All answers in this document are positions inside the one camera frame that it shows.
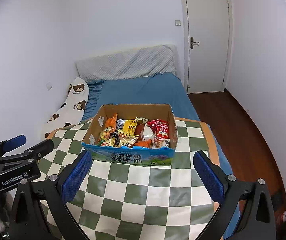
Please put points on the green fruit candy bag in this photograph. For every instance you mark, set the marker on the green fruit candy bag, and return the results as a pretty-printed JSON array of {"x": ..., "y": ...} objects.
[{"x": 104, "y": 135}]

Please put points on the white cookie snack bag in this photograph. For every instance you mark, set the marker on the white cookie snack bag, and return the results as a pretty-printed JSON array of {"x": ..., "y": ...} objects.
[{"x": 148, "y": 135}]

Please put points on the pale green cartoon snack packet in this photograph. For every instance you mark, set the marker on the pale green cartoon snack packet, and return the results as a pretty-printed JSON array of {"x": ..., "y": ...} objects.
[{"x": 161, "y": 143}]

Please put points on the yellow egg biscuit snack bag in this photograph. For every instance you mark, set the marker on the yellow egg biscuit snack bag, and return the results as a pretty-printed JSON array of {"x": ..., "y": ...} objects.
[{"x": 127, "y": 140}]

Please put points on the black barcode snack packet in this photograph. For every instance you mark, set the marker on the black barcode snack packet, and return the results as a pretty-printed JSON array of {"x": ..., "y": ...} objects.
[{"x": 119, "y": 126}]

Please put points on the cardboard milk box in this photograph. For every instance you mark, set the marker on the cardboard milk box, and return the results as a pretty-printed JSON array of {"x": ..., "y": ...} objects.
[{"x": 134, "y": 155}]

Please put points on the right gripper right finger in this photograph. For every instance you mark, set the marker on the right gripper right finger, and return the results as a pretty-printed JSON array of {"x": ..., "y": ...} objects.
[{"x": 257, "y": 219}]

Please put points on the white bear print pillow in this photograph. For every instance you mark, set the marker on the white bear print pillow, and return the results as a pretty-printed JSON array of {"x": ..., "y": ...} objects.
[{"x": 72, "y": 110}]

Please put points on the yellow dark-print snack bag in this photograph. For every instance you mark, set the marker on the yellow dark-print snack bag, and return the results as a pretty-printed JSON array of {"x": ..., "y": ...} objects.
[{"x": 129, "y": 126}]

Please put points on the white wall switch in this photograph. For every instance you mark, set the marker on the white wall switch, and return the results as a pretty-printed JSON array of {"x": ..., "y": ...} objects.
[{"x": 177, "y": 22}]

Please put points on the yellow panda snack bag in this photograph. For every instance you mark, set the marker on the yellow panda snack bag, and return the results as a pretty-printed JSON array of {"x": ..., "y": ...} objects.
[{"x": 108, "y": 143}]

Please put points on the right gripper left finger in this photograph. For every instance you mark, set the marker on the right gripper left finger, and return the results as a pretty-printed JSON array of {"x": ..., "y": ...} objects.
[{"x": 27, "y": 219}]

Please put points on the grey white headboard cushion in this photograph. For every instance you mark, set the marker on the grey white headboard cushion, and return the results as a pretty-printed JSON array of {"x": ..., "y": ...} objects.
[{"x": 129, "y": 64}]

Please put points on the white door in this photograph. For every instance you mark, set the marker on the white door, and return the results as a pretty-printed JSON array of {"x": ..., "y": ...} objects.
[{"x": 207, "y": 65}]

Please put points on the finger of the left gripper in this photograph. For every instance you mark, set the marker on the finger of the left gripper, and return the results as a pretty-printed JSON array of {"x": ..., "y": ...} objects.
[
  {"x": 34, "y": 153},
  {"x": 12, "y": 144}
]

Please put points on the metal door handle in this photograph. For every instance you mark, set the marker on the metal door handle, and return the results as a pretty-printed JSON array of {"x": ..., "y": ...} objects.
[{"x": 193, "y": 43}]

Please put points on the red long snack package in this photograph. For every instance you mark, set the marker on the red long snack package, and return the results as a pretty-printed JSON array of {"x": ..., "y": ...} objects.
[{"x": 160, "y": 128}]

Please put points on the orange snack packet with QR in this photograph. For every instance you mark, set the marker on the orange snack packet with QR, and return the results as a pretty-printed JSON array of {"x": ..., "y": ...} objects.
[{"x": 111, "y": 122}]

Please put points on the small orange snack packet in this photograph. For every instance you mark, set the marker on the small orange snack packet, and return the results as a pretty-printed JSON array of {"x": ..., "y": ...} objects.
[{"x": 139, "y": 141}]

